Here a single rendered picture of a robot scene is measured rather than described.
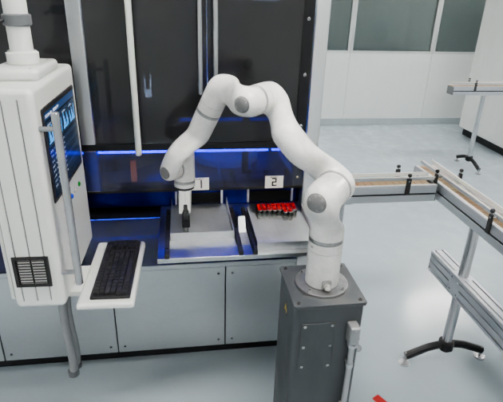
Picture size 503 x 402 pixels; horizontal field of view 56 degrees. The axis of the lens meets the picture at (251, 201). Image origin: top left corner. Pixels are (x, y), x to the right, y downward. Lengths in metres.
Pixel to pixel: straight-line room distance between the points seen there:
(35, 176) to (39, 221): 0.15
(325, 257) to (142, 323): 1.20
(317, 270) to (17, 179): 1.01
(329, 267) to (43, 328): 1.51
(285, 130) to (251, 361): 1.49
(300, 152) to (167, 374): 1.51
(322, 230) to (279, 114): 0.41
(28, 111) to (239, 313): 1.50
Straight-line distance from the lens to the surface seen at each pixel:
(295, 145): 1.54
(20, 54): 1.71
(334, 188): 1.49
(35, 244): 1.69
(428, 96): 7.64
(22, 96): 1.52
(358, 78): 7.13
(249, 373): 2.62
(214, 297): 2.45
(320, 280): 1.68
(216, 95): 1.66
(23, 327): 2.63
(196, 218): 2.12
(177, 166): 1.77
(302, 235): 2.01
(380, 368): 2.76
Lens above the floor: 1.83
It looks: 24 degrees down
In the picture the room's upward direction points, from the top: 2 degrees clockwise
